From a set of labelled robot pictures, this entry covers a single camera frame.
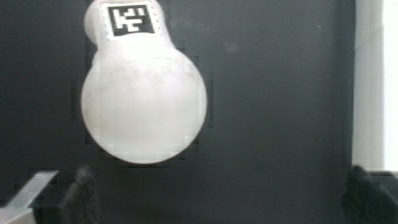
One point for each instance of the white frame wall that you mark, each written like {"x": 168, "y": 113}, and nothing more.
{"x": 376, "y": 85}

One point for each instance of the white light bulb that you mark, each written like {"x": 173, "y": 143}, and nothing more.
{"x": 145, "y": 92}

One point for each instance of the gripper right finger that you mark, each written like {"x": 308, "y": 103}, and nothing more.
{"x": 370, "y": 198}

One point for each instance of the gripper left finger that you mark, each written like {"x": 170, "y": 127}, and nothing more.
{"x": 49, "y": 204}

